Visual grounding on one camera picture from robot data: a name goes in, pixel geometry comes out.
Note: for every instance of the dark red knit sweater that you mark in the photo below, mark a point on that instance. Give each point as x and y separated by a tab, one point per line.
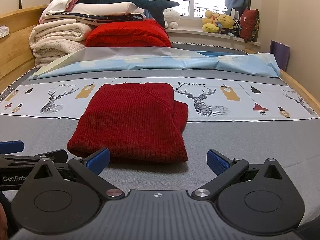
130	122

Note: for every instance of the cream fleece folded blanket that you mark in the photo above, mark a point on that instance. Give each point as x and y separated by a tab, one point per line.
55	42

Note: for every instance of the white plush toy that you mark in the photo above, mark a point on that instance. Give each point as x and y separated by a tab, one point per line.
172	17

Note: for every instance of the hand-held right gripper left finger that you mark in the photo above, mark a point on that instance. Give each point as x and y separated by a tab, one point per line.
98	162

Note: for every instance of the purple bag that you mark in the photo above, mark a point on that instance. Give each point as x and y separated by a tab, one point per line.
280	55

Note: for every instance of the dark red cushion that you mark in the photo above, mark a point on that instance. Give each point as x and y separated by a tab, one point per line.
248	25

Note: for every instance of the pale orange plush toy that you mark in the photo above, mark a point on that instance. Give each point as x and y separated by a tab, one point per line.
212	16

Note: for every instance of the white folded cloth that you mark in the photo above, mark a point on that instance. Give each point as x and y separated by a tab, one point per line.
60	5

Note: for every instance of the red folded blanket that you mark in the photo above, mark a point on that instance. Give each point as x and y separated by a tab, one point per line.
130	33

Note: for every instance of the dark striped plush toy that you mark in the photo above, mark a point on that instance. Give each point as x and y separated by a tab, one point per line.
235	28

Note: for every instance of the wooden bed side rail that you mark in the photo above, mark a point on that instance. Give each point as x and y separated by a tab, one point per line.
300	87

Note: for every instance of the tissue box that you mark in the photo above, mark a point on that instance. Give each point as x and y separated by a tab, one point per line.
4	31

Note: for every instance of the light blue duvet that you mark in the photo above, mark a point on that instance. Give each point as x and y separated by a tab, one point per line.
150	63

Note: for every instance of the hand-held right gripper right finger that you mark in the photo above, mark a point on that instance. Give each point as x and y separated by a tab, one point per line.
217	163

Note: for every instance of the navy patterned folded quilt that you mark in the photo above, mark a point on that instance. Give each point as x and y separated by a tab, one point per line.
117	17

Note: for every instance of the yellow duck plush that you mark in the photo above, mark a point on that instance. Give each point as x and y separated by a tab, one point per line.
209	28

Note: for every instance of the wooden headboard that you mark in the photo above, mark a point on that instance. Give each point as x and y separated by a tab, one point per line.
17	50

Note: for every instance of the yellow bear plush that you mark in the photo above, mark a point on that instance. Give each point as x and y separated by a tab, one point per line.
225	20

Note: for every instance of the white pillow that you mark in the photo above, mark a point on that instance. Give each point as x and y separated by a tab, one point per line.
105	8

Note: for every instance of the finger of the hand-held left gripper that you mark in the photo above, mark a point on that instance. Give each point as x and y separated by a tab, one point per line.
11	147
25	158

